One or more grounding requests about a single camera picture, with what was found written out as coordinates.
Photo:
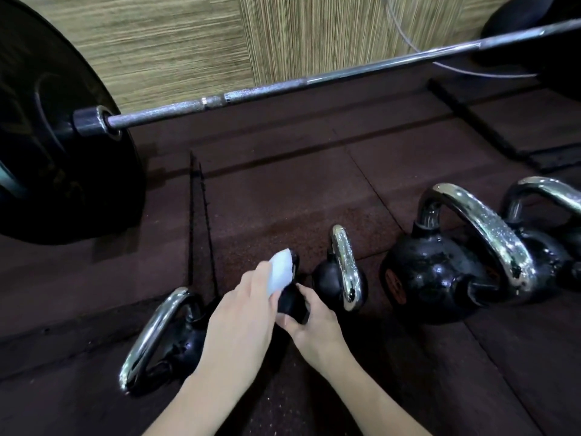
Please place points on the person's right hand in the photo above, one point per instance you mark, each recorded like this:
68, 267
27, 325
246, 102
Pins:
320, 333

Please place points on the person's left hand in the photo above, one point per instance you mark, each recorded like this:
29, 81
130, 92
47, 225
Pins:
236, 326

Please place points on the person's right thumb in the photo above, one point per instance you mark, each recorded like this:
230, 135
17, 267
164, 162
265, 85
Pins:
308, 297

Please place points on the person's left fingers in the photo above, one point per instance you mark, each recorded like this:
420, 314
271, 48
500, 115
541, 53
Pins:
261, 279

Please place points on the tiny black kettlebell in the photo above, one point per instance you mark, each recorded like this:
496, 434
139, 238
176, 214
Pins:
293, 304

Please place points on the white wipe cloth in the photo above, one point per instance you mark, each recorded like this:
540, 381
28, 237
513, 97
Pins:
280, 272

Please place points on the person's left forearm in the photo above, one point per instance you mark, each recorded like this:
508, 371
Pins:
199, 408

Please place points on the person's right forearm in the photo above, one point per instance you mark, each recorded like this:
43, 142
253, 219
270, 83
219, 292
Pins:
376, 406

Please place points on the steel barbell bar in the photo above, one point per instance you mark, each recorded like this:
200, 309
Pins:
281, 88

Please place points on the black weight plate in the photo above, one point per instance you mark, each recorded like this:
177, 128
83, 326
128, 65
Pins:
540, 36
50, 154

